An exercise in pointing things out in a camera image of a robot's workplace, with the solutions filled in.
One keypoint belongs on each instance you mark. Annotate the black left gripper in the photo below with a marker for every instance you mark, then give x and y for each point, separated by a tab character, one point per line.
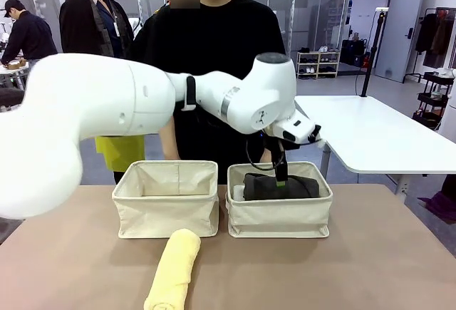
281	145

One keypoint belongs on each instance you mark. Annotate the grey towel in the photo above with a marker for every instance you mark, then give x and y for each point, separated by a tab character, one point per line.
263	190

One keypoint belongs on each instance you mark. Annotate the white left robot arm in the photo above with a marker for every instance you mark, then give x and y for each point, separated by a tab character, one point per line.
107	96

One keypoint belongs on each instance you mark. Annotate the person's right forearm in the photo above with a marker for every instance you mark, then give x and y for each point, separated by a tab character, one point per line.
169	142

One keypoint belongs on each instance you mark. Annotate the white fabric basket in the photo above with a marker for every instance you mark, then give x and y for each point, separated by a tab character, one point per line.
278	217
167	214

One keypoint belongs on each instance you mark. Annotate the white rolled towel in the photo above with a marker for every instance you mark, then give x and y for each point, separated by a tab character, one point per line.
238	194

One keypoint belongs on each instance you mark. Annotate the white background table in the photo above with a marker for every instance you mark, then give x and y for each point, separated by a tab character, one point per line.
374	128

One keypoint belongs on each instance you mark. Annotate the wooden shoe rack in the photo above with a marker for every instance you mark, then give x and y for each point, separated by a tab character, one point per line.
318	63

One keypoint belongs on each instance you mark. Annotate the black suitcase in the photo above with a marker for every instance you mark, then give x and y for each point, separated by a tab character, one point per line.
351	51

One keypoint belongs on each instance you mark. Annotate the red fire extinguisher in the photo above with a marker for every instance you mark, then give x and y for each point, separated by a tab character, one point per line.
366	62

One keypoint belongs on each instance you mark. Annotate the person in black t-shirt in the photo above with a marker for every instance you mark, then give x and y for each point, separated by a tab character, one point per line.
221	32

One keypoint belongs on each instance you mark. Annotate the black tripod pole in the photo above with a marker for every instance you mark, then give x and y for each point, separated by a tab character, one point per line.
372	50

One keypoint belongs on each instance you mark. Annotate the yellow rolled towel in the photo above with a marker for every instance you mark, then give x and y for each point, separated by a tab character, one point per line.
174	271

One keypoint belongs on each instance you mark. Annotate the purple cloth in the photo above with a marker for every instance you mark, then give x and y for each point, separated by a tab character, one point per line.
440	206

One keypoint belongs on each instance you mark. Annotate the black utility cart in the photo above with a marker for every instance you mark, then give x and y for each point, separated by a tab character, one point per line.
432	99

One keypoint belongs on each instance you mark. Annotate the grey door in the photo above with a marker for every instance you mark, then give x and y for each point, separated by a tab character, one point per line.
399	39

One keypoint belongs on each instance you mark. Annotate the bald person in black jacket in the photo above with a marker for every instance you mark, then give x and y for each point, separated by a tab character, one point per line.
142	44

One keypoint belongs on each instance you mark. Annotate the black clothes rack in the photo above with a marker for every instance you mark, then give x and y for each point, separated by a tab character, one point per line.
432	35

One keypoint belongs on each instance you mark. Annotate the person with yellow apron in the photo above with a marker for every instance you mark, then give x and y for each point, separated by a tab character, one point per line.
89	21

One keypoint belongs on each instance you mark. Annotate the grey blanket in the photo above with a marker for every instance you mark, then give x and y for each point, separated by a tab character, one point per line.
9	229

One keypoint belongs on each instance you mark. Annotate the man in dark shirt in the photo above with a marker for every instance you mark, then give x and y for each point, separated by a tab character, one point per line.
32	35

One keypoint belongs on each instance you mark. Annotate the white workshop desk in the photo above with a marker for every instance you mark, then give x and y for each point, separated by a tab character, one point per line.
10	71

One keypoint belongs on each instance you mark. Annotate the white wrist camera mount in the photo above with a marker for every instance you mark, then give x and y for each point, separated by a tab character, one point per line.
294	128

